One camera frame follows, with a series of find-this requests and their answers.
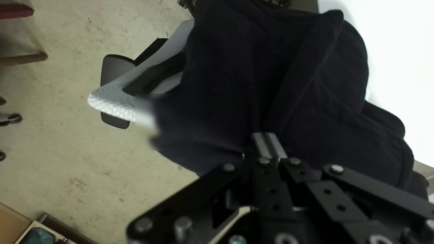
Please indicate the grey mesh office chair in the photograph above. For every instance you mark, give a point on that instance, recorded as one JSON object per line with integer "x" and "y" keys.
{"x": 129, "y": 86}

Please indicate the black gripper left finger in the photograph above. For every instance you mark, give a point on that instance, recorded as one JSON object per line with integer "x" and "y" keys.
{"x": 270, "y": 191}

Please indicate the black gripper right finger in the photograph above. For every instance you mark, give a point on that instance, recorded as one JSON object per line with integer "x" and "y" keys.
{"x": 359, "y": 209}

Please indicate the black towel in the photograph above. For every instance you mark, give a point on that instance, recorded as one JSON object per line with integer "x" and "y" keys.
{"x": 301, "y": 76}

